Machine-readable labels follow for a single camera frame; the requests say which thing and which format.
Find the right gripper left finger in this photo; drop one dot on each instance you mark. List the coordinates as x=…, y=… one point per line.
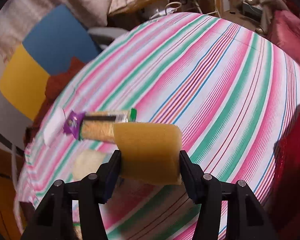
x=95, y=189

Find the wooden wardrobe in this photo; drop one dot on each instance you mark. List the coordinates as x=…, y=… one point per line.
x=8, y=225

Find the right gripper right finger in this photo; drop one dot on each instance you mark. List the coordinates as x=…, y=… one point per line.
x=206, y=190

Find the striped pink green bedsheet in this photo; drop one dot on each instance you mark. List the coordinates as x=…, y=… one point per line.
x=231, y=92

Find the cream knitted sock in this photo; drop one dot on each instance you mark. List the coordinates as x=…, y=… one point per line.
x=88, y=161

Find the yellow sponge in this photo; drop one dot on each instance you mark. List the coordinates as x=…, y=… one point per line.
x=149, y=152

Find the dark red blanket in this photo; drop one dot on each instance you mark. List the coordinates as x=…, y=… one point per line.
x=54, y=86

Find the tricolour chair backrest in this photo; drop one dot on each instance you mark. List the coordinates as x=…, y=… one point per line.
x=47, y=50

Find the purple snack packet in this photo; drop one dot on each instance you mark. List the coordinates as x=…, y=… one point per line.
x=72, y=125

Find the wooden side table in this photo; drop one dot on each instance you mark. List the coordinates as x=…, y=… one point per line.
x=140, y=11

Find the cracker pack green end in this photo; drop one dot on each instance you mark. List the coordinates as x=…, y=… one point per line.
x=99, y=126

